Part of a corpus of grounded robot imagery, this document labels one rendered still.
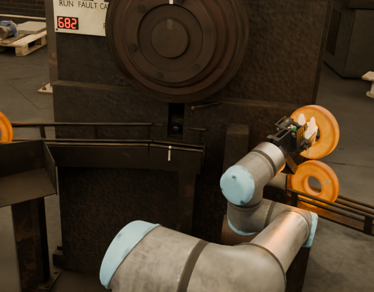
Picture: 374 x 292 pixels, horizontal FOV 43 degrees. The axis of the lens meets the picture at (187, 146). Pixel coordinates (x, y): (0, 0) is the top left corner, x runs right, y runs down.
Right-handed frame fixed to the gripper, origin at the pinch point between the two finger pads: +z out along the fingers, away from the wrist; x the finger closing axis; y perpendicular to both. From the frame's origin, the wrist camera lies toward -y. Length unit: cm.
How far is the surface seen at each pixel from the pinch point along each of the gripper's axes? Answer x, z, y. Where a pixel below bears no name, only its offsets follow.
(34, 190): 69, -59, -16
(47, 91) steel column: 320, 69, -110
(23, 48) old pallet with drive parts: 462, 122, -118
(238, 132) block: 29.1, 0.2, -12.9
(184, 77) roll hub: 39.3, -10.9, 11.3
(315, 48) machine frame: 19.2, 32.5, 6.7
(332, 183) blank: -6.3, 0.4, -19.3
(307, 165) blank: 2.8, 1.2, -16.5
